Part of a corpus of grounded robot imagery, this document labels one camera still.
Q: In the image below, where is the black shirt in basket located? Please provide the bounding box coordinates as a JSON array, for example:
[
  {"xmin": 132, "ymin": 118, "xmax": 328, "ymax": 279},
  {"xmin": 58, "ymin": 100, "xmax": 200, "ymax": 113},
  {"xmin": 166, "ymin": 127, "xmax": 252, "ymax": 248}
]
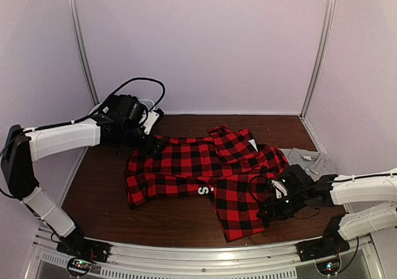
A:
[{"xmin": 97, "ymin": 94, "xmax": 123, "ymax": 117}]

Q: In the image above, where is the front aluminium rail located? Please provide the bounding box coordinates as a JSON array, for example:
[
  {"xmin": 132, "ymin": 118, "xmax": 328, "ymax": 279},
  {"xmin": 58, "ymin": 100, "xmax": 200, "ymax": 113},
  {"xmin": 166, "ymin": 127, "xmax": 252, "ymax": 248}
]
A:
[{"xmin": 22, "ymin": 226, "xmax": 386, "ymax": 278}]

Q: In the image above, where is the aluminium frame post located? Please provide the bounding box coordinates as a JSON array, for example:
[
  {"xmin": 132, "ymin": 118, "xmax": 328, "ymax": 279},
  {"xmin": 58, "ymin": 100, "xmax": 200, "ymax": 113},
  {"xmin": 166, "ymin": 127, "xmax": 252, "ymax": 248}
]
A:
[
  {"xmin": 300, "ymin": 0, "xmax": 337, "ymax": 121},
  {"xmin": 68, "ymin": 0, "xmax": 99, "ymax": 105}
]

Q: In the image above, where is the circuit board with leds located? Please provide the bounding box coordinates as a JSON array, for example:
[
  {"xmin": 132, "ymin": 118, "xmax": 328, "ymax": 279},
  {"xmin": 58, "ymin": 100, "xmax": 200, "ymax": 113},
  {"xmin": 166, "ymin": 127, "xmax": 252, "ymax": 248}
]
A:
[
  {"xmin": 66, "ymin": 257, "xmax": 92, "ymax": 277},
  {"xmin": 316, "ymin": 258, "xmax": 341, "ymax": 276}
]

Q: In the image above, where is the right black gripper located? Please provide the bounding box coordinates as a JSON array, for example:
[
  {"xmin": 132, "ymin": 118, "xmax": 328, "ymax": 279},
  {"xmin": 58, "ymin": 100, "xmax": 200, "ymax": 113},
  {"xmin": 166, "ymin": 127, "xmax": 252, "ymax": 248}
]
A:
[{"xmin": 256, "ymin": 190, "xmax": 308, "ymax": 221}]

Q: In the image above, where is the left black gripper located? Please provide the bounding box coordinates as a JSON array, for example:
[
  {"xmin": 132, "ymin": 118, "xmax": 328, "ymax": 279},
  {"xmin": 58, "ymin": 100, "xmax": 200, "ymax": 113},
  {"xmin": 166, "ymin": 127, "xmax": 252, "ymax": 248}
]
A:
[{"xmin": 121, "ymin": 125, "xmax": 166, "ymax": 157}]

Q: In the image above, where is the left circuit board with leds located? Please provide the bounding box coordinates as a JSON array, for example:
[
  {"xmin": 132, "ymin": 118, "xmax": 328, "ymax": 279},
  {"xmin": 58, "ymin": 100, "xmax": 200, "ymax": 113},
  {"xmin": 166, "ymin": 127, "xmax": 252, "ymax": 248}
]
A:
[{"xmin": 66, "ymin": 257, "xmax": 92, "ymax": 277}]

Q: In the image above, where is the right aluminium frame post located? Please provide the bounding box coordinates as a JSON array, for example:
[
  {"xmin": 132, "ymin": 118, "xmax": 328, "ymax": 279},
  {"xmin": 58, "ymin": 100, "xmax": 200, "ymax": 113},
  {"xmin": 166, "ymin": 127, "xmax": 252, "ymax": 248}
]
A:
[{"xmin": 300, "ymin": 0, "xmax": 337, "ymax": 121}]

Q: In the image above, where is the left aluminium frame post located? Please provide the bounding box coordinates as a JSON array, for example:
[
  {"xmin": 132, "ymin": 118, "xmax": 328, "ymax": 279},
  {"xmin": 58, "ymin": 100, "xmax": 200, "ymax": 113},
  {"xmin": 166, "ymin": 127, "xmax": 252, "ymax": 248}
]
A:
[{"xmin": 68, "ymin": 0, "xmax": 99, "ymax": 105}]

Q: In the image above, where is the folded grey button shirt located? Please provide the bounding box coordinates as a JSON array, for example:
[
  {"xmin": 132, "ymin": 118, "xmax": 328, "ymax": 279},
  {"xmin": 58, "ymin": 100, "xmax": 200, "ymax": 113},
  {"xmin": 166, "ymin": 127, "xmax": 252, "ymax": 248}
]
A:
[{"xmin": 281, "ymin": 148, "xmax": 338, "ymax": 182}]

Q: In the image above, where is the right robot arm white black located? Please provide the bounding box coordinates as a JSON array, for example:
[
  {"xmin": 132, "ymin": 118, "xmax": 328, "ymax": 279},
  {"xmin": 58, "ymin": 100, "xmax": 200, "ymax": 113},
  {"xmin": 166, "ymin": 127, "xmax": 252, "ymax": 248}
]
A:
[{"xmin": 257, "ymin": 164, "xmax": 396, "ymax": 255}]

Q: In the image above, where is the red black plaid shirt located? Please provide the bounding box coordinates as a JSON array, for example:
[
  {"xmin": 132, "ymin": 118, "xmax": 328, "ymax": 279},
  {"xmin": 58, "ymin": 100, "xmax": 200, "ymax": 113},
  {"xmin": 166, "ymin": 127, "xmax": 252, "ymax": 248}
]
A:
[{"xmin": 125, "ymin": 125, "xmax": 289, "ymax": 242}]

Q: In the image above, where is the white plastic laundry basket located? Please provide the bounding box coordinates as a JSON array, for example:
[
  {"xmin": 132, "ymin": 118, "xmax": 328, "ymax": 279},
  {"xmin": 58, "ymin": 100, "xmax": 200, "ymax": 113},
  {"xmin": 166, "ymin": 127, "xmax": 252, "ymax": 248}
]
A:
[{"xmin": 89, "ymin": 99, "xmax": 155, "ymax": 114}]

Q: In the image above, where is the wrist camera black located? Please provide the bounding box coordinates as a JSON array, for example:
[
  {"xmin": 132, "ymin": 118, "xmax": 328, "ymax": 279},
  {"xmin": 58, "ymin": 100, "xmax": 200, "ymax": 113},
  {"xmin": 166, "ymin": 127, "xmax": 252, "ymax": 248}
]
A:
[
  {"xmin": 110, "ymin": 95, "xmax": 164, "ymax": 135},
  {"xmin": 271, "ymin": 164, "xmax": 314, "ymax": 199}
]

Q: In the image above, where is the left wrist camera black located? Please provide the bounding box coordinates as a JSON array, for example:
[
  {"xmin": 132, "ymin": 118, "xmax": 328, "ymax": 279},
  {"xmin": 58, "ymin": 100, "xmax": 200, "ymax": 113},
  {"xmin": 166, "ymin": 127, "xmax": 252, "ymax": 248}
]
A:
[{"xmin": 110, "ymin": 95, "xmax": 164, "ymax": 135}]

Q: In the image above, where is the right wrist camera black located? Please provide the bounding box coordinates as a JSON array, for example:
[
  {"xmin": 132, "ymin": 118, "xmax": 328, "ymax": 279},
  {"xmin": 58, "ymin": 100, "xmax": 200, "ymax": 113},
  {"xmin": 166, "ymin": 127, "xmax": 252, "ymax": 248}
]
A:
[{"xmin": 271, "ymin": 164, "xmax": 314, "ymax": 199}]

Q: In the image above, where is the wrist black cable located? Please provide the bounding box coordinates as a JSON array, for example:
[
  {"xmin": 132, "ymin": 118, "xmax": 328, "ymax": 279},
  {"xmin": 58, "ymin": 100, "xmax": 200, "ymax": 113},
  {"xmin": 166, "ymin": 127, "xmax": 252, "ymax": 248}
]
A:
[
  {"xmin": 248, "ymin": 175, "xmax": 275, "ymax": 205},
  {"xmin": 71, "ymin": 77, "xmax": 166, "ymax": 125}
]

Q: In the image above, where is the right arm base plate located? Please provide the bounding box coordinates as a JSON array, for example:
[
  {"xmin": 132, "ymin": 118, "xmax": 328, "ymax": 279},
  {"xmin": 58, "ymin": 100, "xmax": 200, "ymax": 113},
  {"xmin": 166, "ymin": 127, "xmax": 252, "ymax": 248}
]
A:
[{"xmin": 296, "ymin": 237, "xmax": 350, "ymax": 262}]

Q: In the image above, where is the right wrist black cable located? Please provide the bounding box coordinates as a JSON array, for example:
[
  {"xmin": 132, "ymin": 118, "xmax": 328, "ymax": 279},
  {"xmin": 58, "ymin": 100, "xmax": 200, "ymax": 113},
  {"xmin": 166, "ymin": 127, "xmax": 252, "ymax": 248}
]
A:
[{"xmin": 248, "ymin": 175, "xmax": 275, "ymax": 205}]

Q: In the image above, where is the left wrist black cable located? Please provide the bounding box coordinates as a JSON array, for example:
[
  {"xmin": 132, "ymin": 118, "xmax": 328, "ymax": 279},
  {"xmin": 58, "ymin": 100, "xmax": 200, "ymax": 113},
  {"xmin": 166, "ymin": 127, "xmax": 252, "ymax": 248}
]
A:
[{"xmin": 71, "ymin": 77, "xmax": 166, "ymax": 125}]

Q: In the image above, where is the right circuit board with leds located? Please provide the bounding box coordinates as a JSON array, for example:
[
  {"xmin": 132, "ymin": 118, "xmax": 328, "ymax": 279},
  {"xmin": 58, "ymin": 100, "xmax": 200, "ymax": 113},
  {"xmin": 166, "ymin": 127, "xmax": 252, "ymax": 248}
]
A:
[{"xmin": 316, "ymin": 258, "xmax": 341, "ymax": 276}]

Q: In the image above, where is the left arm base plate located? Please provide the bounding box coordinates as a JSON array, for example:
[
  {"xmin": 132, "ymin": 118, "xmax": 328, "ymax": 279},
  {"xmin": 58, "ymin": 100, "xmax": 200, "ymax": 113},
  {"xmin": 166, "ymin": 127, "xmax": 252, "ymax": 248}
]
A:
[{"xmin": 56, "ymin": 236, "xmax": 110, "ymax": 263}]

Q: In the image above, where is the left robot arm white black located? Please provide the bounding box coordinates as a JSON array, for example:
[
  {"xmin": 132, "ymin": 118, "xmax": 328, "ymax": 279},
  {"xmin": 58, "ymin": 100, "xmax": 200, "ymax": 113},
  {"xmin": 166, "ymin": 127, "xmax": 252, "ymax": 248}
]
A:
[{"xmin": 1, "ymin": 115, "xmax": 164, "ymax": 257}]

